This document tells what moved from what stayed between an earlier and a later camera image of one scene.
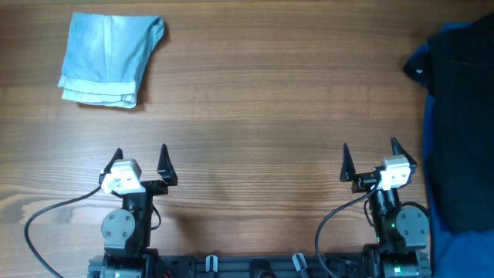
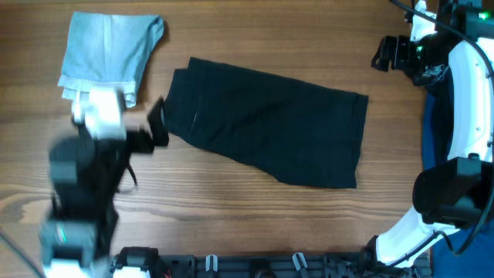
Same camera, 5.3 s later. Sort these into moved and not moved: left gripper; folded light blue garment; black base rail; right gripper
Moved: left gripper; right gripper
Not moved: black base rail; folded light blue garment
